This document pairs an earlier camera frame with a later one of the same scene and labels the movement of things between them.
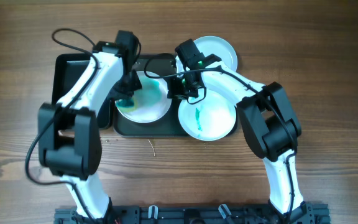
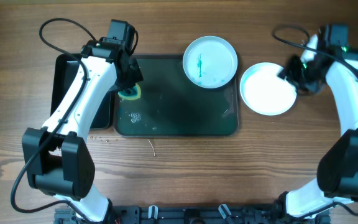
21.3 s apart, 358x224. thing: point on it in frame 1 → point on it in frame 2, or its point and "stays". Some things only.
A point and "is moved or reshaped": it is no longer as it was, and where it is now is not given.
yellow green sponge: (128, 105) is moved or reshaped
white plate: (211, 119) → (266, 93)
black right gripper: (173, 90) → (286, 73)
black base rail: (307, 213) stays
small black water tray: (67, 70) stays
